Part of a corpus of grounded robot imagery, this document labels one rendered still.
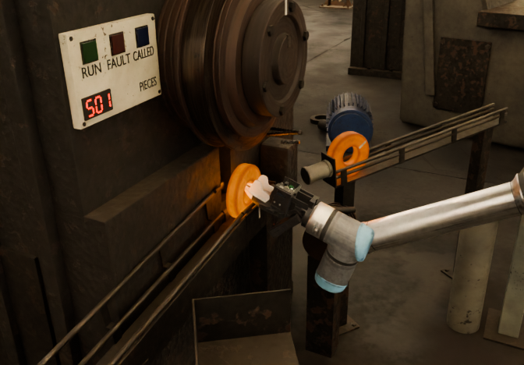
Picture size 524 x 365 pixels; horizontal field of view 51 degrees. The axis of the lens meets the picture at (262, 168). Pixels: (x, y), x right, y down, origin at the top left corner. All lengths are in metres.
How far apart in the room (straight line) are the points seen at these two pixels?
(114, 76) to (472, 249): 1.39
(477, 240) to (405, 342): 0.46
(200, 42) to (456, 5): 2.92
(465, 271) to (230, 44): 1.27
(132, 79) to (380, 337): 1.40
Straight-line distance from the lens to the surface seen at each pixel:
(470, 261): 2.10
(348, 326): 2.21
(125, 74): 1.19
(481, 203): 1.48
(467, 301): 2.19
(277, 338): 1.23
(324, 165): 1.80
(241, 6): 1.26
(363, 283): 2.45
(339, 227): 1.42
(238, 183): 1.46
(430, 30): 4.02
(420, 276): 2.54
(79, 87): 1.09
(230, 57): 1.22
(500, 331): 2.30
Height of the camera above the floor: 1.42
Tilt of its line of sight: 24 degrees down
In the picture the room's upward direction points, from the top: 1 degrees counter-clockwise
